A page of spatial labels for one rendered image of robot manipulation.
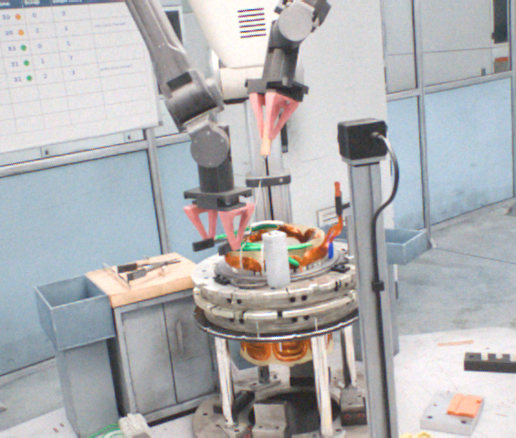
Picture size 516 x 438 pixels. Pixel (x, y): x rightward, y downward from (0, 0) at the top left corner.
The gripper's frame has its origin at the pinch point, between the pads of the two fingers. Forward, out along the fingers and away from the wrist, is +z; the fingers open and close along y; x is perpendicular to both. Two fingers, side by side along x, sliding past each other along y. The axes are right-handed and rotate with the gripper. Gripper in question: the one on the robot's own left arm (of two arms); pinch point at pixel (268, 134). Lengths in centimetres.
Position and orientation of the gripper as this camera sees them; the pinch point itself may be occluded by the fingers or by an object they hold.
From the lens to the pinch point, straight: 132.6
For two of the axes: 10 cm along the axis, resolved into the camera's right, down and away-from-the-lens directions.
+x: 6.9, 1.3, 7.1
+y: 7.0, 1.1, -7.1
